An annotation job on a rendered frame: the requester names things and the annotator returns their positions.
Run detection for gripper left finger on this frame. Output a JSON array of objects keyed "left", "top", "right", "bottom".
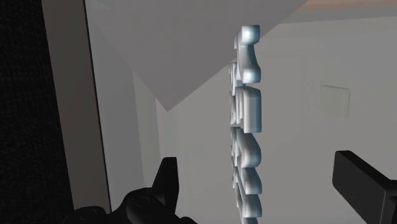
[{"left": 63, "top": 156, "right": 197, "bottom": 224}]

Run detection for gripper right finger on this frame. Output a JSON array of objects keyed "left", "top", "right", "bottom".
[{"left": 331, "top": 150, "right": 397, "bottom": 224}]

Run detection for black robot stand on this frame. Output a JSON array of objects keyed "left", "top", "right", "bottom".
[{"left": 0, "top": 0, "right": 75, "bottom": 224}]

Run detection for white wall switch plate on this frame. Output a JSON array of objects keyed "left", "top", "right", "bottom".
[{"left": 319, "top": 85, "right": 351, "bottom": 118}]

